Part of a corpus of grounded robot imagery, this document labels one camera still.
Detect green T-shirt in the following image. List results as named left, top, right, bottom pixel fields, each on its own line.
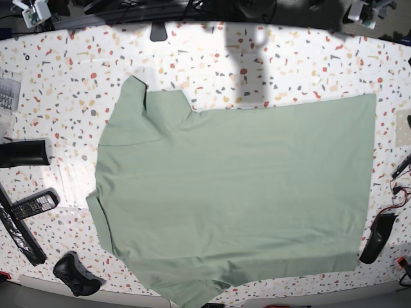
left=87, top=77, right=376, bottom=307

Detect terrazzo patterned table cloth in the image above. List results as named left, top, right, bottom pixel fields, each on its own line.
left=1, top=22, right=410, bottom=307

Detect black TV remote control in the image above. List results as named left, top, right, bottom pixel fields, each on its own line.
left=11, top=189, right=60, bottom=221

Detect black game controller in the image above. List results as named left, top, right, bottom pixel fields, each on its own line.
left=53, top=252, right=105, bottom=297

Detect long black bar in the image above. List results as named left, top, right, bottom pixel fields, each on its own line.
left=1, top=187, right=47, bottom=266

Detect clear plastic parts box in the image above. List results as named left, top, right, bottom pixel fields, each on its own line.
left=0, top=78, right=21, bottom=112

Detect small red clip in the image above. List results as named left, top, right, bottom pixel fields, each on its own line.
left=397, top=257, right=408, bottom=268

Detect black cylindrical handle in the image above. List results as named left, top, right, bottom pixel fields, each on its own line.
left=1, top=139, right=50, bottom=168

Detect red and black wires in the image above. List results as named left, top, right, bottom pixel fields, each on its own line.
left=374, top=179, right=411, bottom=225

